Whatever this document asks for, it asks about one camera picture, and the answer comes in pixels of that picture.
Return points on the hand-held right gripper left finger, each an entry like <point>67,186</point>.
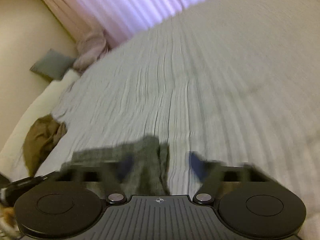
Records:
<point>126,168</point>

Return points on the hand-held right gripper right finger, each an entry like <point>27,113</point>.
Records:
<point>196,166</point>

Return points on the grey plaid garment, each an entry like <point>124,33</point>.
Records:
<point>147,162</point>

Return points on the brown garment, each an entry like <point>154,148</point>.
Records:
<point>42,137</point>

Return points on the white bed with striped cover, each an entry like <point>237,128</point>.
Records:
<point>212,92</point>

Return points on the crumpled pink blanket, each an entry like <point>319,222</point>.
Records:
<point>91,47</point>

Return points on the grey cushion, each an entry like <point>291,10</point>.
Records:
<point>51,65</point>

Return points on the pink curtain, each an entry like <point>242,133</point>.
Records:
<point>130,5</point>

